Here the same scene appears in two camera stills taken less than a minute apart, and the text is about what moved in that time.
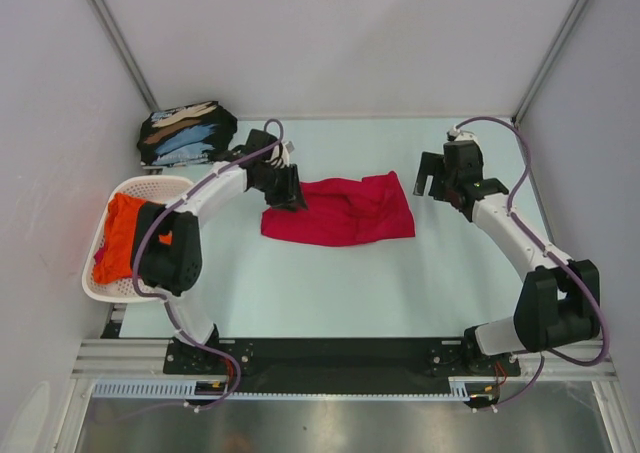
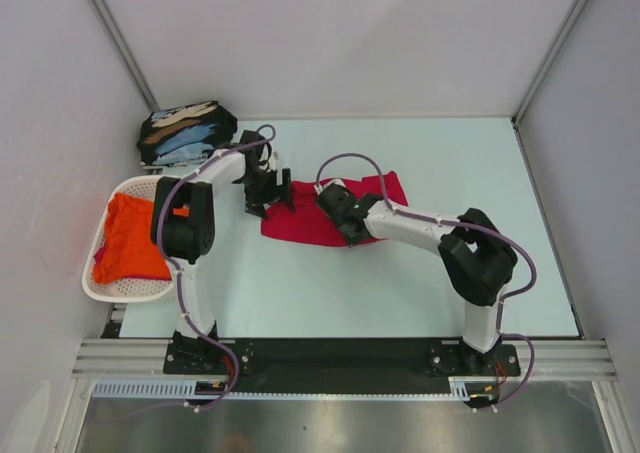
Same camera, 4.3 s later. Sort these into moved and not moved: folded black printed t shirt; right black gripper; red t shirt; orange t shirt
Moved: right black gripper
Not moved: orange t shirt; folded black printed t shirt; red t shirt
